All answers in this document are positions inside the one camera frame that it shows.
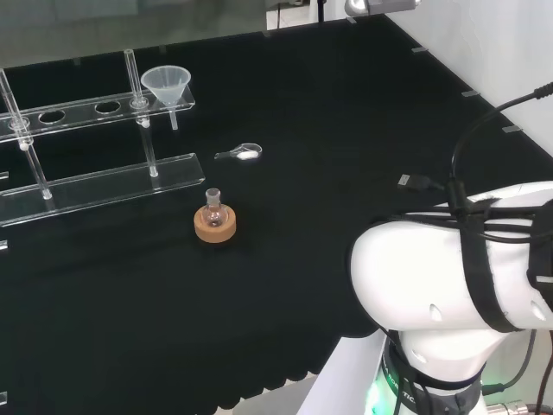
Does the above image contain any translucent plastic funnel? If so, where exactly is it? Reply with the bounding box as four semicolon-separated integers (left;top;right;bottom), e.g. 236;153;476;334
140;64;192;131

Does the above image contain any glass weighing funnel with powder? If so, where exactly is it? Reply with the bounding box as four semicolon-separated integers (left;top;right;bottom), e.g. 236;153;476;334
214;142;264;163

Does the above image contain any clear acrylic funnel stand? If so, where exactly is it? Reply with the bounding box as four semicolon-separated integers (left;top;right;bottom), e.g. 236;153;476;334
0;48;207;228

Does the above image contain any black bench cloth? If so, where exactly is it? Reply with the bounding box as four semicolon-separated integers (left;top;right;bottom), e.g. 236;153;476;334
0;12;553;410

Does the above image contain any small round-bottom glass flask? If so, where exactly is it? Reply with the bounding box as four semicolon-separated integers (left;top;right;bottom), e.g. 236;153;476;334
202;188;230;229

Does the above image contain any cork ring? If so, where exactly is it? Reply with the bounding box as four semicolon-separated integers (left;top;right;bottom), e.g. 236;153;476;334
194;206;238;246

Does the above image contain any black cable with plug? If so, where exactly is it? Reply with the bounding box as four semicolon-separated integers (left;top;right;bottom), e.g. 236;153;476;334
397;173;450;194

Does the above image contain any thick black cable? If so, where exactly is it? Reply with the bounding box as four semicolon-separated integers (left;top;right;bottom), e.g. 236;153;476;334
448;80;553;217

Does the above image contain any grey metal mount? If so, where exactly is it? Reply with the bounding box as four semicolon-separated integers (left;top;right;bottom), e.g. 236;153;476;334
344;0;423;16

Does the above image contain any thin black base cable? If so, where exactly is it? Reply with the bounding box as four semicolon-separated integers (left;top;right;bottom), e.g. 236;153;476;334
481;328;539;395

